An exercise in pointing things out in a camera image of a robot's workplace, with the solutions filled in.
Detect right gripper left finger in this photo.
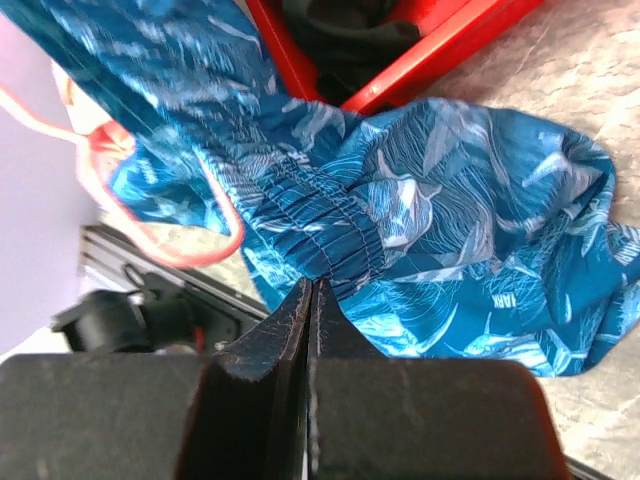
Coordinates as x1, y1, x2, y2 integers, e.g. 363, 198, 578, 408
174, 279, 312, 479

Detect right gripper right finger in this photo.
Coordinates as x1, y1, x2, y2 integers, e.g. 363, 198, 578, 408
308, 279, 384, 359

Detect blue leaf-print shorts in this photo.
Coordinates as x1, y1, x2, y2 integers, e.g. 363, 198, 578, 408
1, 1, 639, 377

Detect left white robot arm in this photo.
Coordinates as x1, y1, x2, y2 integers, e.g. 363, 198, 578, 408
51, 278, 267, 353

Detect black garment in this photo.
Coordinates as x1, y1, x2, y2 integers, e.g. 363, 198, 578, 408
281, 0, 421, 106

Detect red plastic tray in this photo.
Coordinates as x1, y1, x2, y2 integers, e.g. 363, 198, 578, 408
246, 0, 541, 114

